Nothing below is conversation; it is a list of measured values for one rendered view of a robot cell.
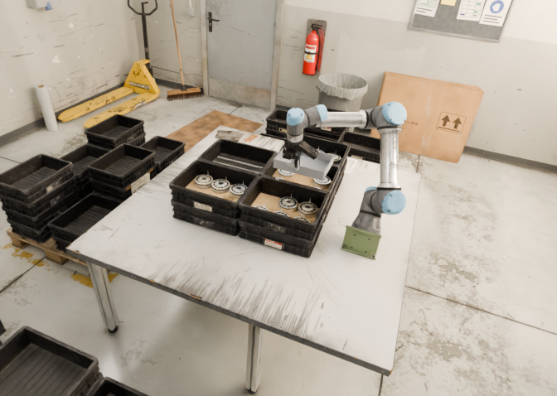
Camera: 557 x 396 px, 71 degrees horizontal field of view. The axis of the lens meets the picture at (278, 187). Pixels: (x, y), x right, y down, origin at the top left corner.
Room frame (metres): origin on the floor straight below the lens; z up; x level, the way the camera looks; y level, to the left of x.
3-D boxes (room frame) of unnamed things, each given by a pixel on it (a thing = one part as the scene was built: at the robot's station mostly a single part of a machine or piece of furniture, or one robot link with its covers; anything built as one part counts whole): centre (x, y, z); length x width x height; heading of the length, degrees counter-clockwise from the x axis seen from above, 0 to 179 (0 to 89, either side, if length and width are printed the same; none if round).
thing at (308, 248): (1.63, -0.04, 0.76); 0.40 x 0.30 x 0.12; 73
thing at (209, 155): (2.03, 0.26, 0.87); 0.40 x 0.30 x 0.11; 73
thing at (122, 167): (2.41, 1.15, 0.37); 0.40 x 0.30 x 0.45; 162
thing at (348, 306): (1.88, 0.01, 0.35); 1.60 x 1.60 x 0.70; 72
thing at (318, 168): (1.78, -0.12, 1.07); 0.27 x 0.20 x 0.05; 71
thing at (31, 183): (2.15, 1.66, 0.37); 0.40 x 0.30 x 0.45; 162
